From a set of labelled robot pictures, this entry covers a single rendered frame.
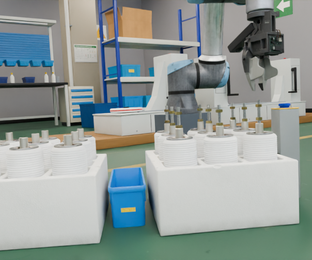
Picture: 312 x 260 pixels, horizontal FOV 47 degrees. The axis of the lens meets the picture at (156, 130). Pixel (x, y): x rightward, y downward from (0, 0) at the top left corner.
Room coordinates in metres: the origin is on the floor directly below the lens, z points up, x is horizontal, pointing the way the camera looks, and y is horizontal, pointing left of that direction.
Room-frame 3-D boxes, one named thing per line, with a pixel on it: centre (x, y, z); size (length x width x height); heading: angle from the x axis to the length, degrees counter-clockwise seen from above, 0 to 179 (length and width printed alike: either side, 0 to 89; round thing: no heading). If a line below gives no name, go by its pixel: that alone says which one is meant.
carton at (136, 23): (6.48, 0.39, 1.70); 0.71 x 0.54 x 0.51; 128
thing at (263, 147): (1.03, -0.30, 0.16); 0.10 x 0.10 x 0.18
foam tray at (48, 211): (1.08, 0.37, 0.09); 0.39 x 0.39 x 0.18; 3
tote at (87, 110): (5.67, 0.90, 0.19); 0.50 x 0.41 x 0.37; 39
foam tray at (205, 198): (1.14, -0.17, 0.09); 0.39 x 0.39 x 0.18; 6
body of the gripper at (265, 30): (1.01, -0.31, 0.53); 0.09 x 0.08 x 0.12; 33
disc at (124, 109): (3.32, 0.26, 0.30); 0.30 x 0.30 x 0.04
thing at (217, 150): (1.02, -0.18, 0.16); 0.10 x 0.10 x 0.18
